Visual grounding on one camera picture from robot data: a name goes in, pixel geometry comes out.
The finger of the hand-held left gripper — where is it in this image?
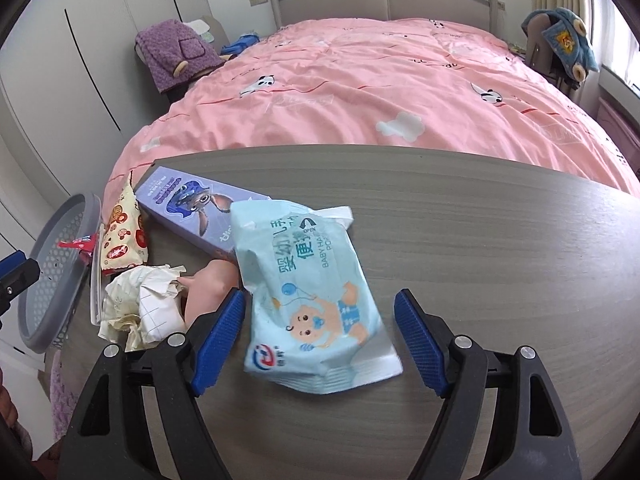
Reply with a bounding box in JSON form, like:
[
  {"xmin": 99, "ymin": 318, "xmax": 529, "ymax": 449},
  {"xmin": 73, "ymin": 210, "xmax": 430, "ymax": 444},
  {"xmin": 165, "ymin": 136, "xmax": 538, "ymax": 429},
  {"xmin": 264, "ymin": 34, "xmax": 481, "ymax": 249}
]
[{"xmin": 0, "ymin": 250, "xmax": 41, "ymax": 313}]

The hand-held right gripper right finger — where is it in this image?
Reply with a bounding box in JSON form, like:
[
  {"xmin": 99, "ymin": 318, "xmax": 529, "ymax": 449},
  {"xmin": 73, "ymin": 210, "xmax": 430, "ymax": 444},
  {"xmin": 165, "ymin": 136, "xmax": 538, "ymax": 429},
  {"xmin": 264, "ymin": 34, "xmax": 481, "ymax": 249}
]
[{"xmin": 393, "ymin": 287, "xmax": 583, "ymax": 480}]

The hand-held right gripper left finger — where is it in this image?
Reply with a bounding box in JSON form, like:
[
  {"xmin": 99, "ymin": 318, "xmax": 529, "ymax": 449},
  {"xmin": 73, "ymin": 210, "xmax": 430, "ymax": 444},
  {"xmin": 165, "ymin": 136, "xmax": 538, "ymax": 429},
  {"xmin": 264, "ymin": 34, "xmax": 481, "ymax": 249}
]
[{"xmin": 57, "ymin": 287, "xmax": 248, "ymax": 480}]

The grey perforated plastic basket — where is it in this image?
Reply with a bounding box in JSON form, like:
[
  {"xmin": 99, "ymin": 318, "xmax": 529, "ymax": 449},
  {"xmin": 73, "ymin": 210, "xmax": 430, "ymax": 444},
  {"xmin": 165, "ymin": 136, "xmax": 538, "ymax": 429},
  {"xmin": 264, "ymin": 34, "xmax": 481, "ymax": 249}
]
[{"xmin": 17, "ymin": 194, "xmax": 103, "ymax": 356}]

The red wrapper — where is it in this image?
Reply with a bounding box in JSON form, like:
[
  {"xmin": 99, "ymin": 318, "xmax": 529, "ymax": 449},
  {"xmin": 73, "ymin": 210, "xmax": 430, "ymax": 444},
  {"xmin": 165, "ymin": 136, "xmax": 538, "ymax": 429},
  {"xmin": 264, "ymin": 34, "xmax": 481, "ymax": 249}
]
[{"xmin": 57, "ymin": 234, "xmax": 101, "ymax": 266}]

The white paper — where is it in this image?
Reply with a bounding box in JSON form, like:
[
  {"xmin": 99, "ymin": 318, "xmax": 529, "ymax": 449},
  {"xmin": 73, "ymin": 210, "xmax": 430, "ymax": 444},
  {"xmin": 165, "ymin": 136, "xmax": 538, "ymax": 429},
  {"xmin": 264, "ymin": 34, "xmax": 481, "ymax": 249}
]
[{"xmin": 97, "ymin": 262, "xmax": 188, "ymax": 353}]

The light blue wet wipes packet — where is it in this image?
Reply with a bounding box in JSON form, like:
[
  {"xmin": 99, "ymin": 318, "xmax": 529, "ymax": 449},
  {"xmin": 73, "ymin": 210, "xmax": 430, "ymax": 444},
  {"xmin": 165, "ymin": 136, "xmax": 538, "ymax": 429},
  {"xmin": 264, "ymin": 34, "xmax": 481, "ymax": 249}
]
[{"xmin": 229, "ymin": 197, "xmax": 405, "ymax": 395}]

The yellow printed snack packet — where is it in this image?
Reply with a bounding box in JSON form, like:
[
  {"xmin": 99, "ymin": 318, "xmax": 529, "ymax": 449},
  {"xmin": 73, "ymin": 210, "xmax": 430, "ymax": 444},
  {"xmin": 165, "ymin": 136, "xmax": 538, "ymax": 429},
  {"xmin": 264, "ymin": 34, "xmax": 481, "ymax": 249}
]
[{"xmin": 100, "ymin": 170, "xmax": 151, "ymax": 276}]

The person's left forearm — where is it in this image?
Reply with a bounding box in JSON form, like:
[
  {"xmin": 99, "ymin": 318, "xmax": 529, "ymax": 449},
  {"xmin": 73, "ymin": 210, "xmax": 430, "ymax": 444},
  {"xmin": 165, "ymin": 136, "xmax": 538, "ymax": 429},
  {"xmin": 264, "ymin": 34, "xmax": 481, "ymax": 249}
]
[{"xmin": 0, "ymin": 385, "xmax": 33, "ymax": 461}]

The pink plastic doll toy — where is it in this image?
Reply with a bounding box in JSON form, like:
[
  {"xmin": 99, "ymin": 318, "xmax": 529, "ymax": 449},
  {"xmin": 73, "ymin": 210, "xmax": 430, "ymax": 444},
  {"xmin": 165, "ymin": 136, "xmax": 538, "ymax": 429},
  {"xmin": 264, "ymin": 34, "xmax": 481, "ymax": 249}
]
[{"xmin": 177, "ymin": 259, "xmax": 243, "ymax": 333}]

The purple fluffy rug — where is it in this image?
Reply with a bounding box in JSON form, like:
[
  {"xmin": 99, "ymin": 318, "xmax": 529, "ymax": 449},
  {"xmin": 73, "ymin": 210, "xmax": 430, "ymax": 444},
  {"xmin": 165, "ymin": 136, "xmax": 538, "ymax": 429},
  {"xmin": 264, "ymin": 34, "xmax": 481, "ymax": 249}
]
[{"xmin": 47, "ymin": 355, "xmax": 81, "ymax": 441}]

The purple cartoon toothpaste box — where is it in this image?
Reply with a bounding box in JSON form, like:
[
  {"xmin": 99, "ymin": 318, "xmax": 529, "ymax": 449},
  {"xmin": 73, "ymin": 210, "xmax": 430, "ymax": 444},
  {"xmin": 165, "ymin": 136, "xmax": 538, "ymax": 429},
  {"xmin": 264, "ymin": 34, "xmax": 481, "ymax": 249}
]
[{"xmin": 135, "ymin": 166, "xmax": 273, "ymax": 263}]

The white wardrobe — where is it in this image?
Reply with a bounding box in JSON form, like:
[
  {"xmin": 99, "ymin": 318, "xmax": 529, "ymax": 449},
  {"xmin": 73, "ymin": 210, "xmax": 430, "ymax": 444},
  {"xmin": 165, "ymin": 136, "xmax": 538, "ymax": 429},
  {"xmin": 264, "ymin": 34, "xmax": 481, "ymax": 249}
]
[{"xmin": 0, "ymin": 0, "xmax": 211, "ymax": 201}]

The black cloth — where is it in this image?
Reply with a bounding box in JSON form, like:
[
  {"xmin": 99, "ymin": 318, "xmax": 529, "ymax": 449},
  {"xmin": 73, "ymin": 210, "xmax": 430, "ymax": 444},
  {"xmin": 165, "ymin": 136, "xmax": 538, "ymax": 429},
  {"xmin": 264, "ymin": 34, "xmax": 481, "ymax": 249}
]
[{"xmin": 160, "ymin": 82, "xmax": 193, "ymax": 106}]

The pink printed duvet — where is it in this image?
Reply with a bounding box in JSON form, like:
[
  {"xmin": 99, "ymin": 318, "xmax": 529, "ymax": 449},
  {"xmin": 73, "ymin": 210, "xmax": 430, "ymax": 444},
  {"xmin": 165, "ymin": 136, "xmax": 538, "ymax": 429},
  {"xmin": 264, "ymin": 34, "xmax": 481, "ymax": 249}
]
[{"xmin": 102, "ymin": 17, "xmax": 640, "ymax": 221}]

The purple fleece blanket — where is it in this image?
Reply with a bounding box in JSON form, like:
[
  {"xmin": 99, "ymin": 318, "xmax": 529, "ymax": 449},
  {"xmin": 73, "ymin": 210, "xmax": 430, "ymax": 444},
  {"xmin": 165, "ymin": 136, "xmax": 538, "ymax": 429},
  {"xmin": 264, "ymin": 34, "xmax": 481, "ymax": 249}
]
[{"xmin": 135, "ymin": 19, "xmax": 226, "ymax": 93}]

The blue cloth item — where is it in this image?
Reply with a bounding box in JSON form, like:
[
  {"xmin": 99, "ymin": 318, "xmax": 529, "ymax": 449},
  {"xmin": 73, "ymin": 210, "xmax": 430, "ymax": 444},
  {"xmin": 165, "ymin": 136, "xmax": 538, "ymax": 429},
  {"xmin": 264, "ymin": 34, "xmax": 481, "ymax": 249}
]
[{"xmin": 220, "ymin": 32, "xmax": 261, "ymax": 58}]

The brown chair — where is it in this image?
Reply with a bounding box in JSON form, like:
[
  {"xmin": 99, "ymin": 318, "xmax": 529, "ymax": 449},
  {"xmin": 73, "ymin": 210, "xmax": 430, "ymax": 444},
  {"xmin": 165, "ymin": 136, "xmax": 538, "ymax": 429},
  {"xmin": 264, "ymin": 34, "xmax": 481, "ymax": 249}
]
[{"xmin": 522, "ymin": 12, "xmax": 576, "ymax": 91}]

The blue plush clothing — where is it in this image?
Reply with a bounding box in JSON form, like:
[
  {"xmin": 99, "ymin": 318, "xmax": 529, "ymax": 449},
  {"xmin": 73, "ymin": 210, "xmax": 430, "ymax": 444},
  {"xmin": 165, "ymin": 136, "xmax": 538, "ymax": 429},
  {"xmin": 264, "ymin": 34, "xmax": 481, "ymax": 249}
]
[{"xmin": 522, "ymin": 7, "xmax": 601, "ymax": 83}]

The grey padded bed headboard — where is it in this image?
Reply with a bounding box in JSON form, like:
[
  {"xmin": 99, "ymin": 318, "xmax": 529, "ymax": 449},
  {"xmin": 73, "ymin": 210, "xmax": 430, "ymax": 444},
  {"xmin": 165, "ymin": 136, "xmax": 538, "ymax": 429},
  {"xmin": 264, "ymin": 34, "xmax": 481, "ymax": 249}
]
[{"xmin": 266, "ymin": 0, "xmax": 498, "ymax": 36}]

